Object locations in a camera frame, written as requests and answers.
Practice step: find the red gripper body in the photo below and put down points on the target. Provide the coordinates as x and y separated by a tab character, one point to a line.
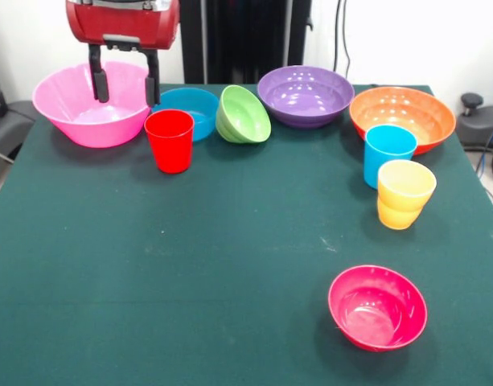
121	24

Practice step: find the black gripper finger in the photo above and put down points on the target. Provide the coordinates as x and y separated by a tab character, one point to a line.
152	80
99	76

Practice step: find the green bowl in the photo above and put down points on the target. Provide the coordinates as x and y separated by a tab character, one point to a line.
246	116

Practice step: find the small crimson bowl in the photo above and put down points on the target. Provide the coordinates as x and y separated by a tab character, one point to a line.
376	309

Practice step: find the blue bowl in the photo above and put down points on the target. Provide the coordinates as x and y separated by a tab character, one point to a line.
190	104

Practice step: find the large pink bowl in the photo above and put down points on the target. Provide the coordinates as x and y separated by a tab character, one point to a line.
89	120

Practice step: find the red cup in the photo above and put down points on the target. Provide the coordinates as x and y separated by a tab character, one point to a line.
169	144

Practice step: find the purple bowl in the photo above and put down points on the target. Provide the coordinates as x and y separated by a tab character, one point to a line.
305	94

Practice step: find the dark green tablecloth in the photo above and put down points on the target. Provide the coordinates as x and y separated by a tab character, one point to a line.
230	301

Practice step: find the blue cup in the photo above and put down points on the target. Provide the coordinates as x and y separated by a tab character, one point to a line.
387	157

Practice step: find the red-orange bowl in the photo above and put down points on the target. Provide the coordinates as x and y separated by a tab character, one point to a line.
403	108

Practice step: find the yellow cup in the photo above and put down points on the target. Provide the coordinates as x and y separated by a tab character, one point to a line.
405	197

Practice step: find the black pedestal foot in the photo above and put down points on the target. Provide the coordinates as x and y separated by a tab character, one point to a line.
479	120
9	124

